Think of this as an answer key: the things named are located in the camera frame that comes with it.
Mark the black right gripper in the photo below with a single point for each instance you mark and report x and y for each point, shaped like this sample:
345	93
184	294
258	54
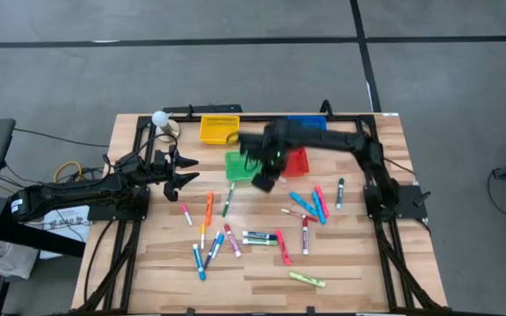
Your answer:
270	151

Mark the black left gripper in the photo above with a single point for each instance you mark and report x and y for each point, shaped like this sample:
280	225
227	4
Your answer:
163	167

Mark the orange highlighter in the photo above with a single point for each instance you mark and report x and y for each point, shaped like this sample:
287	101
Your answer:
209	208

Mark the thin red whiteboard marker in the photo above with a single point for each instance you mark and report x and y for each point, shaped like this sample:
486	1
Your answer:
299	215

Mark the yellow cap white marker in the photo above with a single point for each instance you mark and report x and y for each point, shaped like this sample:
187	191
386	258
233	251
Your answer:
202	237

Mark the dark green Expo marker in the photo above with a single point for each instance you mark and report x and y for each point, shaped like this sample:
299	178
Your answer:
340	193

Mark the thin dark blue marker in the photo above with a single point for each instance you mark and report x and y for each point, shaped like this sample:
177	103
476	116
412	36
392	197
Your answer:
210	252

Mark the cyan Expo marker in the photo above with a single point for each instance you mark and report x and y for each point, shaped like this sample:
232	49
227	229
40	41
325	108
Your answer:
198	262

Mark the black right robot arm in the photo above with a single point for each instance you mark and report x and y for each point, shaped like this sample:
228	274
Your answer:
345	140

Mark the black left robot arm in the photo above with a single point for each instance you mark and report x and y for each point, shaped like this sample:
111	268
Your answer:
59	195

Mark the green plastic basket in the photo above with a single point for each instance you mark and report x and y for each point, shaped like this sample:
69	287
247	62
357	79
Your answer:
235	169

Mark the red plastic basket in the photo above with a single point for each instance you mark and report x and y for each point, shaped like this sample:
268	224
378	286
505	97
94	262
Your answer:
299	164

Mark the cyan highlighter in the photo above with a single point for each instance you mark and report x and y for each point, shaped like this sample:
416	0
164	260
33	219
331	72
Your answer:
319	210
302	203

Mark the yellow plastic basket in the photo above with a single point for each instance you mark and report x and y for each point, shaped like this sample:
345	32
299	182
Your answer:
219	130

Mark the blue Expo marker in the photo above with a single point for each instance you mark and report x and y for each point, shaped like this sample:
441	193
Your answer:
259	235

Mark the white bulb table lamp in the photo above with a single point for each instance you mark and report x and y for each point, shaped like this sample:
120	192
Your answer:
161	118

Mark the light green Expo marker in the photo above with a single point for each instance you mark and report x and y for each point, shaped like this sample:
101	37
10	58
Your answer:
259	242

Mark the pink highlighter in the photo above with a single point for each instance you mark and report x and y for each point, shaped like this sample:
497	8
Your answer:
283	248
322	202

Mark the magenta Expo marker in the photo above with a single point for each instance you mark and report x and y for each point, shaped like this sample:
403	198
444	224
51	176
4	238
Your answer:
232	240

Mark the black power strip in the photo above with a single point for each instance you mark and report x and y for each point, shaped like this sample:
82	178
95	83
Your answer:
218	108

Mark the blue plastic basket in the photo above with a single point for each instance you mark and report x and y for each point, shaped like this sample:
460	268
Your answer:
310	122

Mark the black table clamp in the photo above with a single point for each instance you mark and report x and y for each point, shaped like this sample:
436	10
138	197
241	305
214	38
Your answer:
326	102

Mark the lime green highlighter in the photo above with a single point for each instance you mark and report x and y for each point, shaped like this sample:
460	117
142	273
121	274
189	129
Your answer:
306	279

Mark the white printed paper sheet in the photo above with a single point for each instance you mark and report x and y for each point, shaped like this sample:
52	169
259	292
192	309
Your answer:
66	224

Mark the grey plastic bag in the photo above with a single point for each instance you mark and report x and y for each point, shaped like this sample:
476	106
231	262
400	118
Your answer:
11	261

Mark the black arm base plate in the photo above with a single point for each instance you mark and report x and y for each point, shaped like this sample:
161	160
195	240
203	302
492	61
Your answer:
411	206
103	213

